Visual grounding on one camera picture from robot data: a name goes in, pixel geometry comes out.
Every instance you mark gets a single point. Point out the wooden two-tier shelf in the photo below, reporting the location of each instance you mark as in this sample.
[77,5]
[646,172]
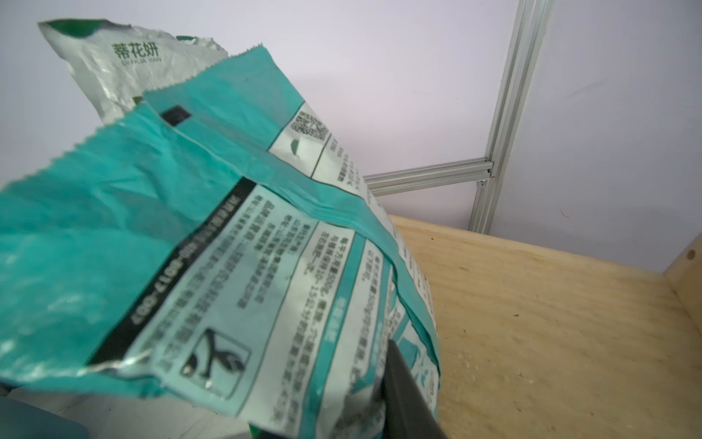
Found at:
[537,343]

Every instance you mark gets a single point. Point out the green white tall bag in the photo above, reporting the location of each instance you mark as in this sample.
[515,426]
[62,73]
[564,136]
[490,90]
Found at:
[115,64]

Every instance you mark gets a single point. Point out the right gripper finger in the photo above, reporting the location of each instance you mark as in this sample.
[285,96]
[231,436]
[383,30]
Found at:
[407,415]

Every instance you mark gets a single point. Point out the teal white fertilizer bag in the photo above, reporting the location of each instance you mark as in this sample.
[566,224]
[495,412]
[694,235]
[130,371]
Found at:
[216,244]

